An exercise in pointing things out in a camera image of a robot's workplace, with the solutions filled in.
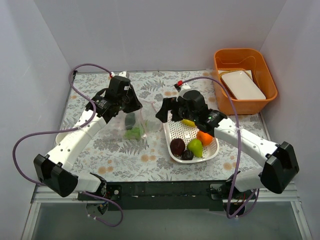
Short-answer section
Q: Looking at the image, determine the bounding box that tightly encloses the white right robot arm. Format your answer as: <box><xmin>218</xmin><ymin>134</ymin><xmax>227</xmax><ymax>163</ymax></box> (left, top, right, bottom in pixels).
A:
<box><xmin>155</xmin><ymin>90</ymin><xmax>300</xmax><ymax>199</ymax></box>

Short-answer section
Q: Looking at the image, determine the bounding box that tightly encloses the yellow banana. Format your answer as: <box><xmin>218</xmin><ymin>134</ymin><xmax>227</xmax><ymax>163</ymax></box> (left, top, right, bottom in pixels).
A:
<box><xmin>181</xmin><ymin>119</ymin><xmax>196</xmax><ymax>128</ymax></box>

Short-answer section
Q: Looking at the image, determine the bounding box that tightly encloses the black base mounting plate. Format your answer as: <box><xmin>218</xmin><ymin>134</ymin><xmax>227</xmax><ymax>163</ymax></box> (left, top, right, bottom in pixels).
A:
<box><xmin>77</xmin><ymin>179</ymin><xmax>257</xmax><ymax>212</ymax></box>

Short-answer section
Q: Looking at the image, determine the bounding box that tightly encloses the white perforated plastic basket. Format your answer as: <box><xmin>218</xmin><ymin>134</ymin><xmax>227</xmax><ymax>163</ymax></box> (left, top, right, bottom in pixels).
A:
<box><xmin>161</xmin><ymin>114</ymin><xmax>220</xmax><ymax>164</ymax></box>

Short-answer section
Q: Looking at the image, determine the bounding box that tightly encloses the green grape bunch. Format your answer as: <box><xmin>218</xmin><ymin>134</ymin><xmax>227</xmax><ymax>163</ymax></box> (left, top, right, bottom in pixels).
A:
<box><xmin>123</xmin><ymin>127</ymin><xmax>145</xmax><ymax>140</ymax></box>

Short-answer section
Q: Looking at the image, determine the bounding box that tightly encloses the dark green avocado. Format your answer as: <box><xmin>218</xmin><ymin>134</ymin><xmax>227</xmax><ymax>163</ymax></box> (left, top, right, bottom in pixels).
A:
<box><xmin>124</xmin><ymin>112</ymin><xmax>136</xmax><ymax>130</ymax></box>

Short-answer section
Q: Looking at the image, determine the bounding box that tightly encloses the floral patterned table mat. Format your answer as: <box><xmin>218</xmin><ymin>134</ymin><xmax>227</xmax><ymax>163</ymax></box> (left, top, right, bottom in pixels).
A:
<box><xmin>71</xmin><ymin>70</ymin><xmax>259</xmax><ymax>182</ymax></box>

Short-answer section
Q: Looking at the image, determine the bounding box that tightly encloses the dark purple plum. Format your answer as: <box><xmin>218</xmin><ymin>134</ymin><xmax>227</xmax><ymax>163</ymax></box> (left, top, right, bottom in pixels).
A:
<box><xmin>180</xmin><ymin>150</ymin><xmax>194</xmax><ymax>161</ymax></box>

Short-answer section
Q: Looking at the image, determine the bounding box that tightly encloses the green pear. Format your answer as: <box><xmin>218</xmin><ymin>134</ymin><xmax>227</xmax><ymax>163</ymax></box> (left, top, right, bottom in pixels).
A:
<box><xmin>187</xmin><ymin>138</ymin><xmax>203</xmax><ymax>158</ymax></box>

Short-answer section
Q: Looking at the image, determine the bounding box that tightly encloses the orange plastic tub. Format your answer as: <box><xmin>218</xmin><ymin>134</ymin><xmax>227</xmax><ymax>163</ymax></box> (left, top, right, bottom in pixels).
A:
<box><xmin>213</xmin><ymin>48</ymin><xmax>278</xmax><ymax>115</ymax></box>

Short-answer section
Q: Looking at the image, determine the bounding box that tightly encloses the white paper cup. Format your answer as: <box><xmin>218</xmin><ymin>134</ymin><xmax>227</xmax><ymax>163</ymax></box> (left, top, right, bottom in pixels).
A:
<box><xmin>55</xmin><ymin>132</ymin><xmax>67</xmax><ymax>145</ymax></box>

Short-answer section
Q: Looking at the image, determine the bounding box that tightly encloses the clear zip top bag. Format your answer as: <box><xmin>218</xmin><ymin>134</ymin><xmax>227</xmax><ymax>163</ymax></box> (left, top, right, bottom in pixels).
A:
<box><xmin>101</xmin><ymin>100</ymin><xmax>163</xmax><ymax>140</ymax></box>

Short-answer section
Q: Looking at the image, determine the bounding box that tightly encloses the orange fruit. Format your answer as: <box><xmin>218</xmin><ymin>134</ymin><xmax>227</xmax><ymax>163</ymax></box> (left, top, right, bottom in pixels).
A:
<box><xmin>196</xmin><ymin>130</ymin><xmax>213</xmax><ymax>147</ymax></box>

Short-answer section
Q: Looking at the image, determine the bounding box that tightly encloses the dark red apple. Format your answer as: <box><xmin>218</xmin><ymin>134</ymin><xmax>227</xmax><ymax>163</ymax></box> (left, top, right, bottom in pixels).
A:
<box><xmin>170</xmin><ymin>138</ymin><xmax>186</xmax><ymax>157</ymax></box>

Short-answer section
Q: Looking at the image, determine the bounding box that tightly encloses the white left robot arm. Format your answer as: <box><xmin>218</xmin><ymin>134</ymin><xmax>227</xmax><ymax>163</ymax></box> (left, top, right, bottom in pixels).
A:
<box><xmin>33</xmin><ymin>71</ymin><xmax>142</xmax><ymax>200</ymax></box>

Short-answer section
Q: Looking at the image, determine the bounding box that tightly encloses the white rectangular plate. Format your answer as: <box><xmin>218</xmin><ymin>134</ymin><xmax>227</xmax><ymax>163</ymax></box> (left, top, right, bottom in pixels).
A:
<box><xmin>218</xmin><ymin>70</ymin><xmax>266</xmax><ymax>100</ymax></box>

